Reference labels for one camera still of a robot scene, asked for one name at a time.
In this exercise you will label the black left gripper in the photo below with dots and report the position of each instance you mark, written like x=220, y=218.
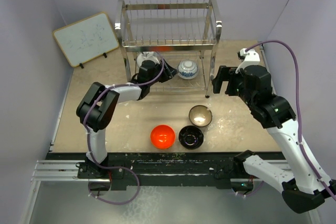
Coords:
x=169, y=73

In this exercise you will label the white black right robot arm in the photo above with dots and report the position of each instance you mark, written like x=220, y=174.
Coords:
x=306, y=186

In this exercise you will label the small framed whiteboard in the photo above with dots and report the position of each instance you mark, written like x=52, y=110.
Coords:
x=86, y=39

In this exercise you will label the orange plastic bowl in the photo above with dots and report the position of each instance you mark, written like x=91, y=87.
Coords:
x=162, y=137

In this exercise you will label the brown beige bowl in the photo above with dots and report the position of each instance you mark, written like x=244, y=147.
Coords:
x=200, y=115

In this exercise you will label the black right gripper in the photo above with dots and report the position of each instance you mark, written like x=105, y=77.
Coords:
x=226, y=73

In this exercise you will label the black glossy bowl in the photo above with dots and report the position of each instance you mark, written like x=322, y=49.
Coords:
x=191, y=137

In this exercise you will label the blue white patterned bowl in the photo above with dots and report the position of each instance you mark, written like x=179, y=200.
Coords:
x=187, y=69

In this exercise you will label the stainless steel dish rack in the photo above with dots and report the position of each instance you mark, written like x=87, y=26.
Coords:
x=179, y=30

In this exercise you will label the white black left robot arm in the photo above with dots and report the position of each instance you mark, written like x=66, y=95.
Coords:
x=97, y=107

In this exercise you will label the white ceramic bowl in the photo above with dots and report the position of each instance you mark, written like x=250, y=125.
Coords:
x=149, y=55

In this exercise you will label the aluminium extrusion rail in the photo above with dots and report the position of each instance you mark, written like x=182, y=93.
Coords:
x=59, y=171

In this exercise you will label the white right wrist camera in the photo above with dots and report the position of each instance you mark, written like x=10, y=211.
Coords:
x=247, y=58

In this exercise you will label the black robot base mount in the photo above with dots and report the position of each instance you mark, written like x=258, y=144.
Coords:
x=189, y=169

